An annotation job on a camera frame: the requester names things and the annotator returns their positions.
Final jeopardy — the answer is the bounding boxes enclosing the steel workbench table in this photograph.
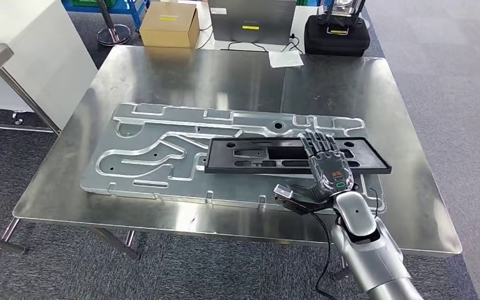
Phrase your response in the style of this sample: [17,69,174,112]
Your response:
[0,44,464,283]

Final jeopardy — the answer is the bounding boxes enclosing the aluminium fixture plate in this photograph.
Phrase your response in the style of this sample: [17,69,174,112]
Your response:
[79,102,386,215]

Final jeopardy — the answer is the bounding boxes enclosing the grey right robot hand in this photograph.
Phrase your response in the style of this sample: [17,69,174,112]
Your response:
[297,129,356,204]

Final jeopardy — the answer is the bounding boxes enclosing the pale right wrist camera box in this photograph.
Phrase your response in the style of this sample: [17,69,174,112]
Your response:
[272,184,294,201]

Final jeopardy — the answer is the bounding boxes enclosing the black power cable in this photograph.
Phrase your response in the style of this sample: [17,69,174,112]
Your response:
[280,34,306,54]
[220,40,271,53]

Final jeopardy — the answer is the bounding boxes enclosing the chrome base stanchion post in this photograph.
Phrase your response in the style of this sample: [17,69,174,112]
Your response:
[95,0,133,47]

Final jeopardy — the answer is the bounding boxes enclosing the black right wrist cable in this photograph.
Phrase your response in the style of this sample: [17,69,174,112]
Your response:
[274,193,340,300]

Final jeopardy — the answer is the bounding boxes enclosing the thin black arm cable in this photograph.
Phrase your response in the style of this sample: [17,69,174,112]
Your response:
[367,187,381,219]

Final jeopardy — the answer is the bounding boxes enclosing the blue wheeled shelf rack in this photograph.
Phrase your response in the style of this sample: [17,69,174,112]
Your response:
[61,0,152,31]

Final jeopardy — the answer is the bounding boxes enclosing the white paper sheet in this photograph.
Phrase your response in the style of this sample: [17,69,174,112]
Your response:
[267,50,306,69]

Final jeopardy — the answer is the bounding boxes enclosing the black plastic panel part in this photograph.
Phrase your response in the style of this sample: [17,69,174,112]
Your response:
[204,136,393,175]

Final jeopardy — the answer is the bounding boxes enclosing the brown cardboard box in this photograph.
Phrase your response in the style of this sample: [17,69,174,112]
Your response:
[139,1,201,49]

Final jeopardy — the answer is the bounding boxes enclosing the black carrying case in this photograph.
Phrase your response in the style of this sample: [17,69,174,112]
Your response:
[304,13,371,58]

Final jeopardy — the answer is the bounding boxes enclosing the black metal device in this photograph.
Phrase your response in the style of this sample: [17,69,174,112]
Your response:
[316,0,367,36]

